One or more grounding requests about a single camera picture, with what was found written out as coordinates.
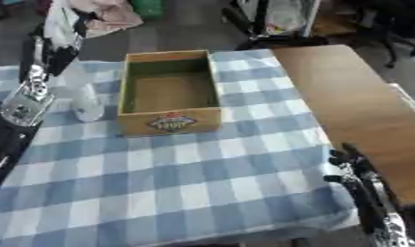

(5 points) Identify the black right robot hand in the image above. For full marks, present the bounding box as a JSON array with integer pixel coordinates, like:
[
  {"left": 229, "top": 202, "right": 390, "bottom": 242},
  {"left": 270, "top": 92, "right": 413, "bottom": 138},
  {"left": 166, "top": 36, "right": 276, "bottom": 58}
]
[{"left": 320, "top": 142, "right": 390, "bottom": 235}]

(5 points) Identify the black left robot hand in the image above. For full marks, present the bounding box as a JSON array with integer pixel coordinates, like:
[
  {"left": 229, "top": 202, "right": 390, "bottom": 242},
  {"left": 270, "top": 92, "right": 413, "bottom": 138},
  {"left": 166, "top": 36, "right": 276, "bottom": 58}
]
[{"left": 16, "top": 24, "right": 83, "bottom": 83}]

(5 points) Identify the clear plastic bottle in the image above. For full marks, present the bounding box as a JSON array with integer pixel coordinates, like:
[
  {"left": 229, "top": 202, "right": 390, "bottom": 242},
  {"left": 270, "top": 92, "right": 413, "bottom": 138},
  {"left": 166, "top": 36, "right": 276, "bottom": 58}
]
[{"left": 60, "top": 57, "right": 106, "bottom": 124}]

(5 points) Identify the black tripod stand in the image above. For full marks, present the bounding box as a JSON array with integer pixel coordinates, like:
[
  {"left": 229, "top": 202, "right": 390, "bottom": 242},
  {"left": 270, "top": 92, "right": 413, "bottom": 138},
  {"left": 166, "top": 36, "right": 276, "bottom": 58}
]
[{"left": 219, "top": 0, "right": 333, "bottom": 51}]

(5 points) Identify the white and pink bag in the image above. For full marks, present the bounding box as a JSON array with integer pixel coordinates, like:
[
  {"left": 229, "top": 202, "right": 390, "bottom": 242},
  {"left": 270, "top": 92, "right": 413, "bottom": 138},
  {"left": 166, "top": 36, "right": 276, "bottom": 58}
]
[{"left": 43, "top": 0, "right": 146, "bottom": 49}]

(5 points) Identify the tan cardboard box green inside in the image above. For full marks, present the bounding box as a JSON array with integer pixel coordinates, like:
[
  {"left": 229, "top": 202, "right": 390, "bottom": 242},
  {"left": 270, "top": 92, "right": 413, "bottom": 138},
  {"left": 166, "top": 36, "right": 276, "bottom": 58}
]
[{"left": 116, "top": 49, "right": 225, "bottom": 138}]

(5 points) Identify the white plastic bag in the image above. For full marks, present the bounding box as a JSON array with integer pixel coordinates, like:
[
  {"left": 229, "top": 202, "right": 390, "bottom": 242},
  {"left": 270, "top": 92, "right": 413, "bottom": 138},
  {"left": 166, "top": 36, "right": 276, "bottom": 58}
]
[{"left": 264, "top": 0, "right": 322, "bottom": 36}]

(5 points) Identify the green container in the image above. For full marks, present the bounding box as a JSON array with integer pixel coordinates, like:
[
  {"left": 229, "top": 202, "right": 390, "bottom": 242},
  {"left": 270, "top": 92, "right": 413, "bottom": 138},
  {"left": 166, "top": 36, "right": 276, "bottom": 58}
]
[{"left": 131, "top": 0, "right": 166, "bottom": 19}]

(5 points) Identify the black office chair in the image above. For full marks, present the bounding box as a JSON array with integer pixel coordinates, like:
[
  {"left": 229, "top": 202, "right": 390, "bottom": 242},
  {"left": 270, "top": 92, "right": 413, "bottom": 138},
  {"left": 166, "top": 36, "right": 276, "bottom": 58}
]
[{"left": 346, "top": 0, "right": 415, "bottom": 69}]

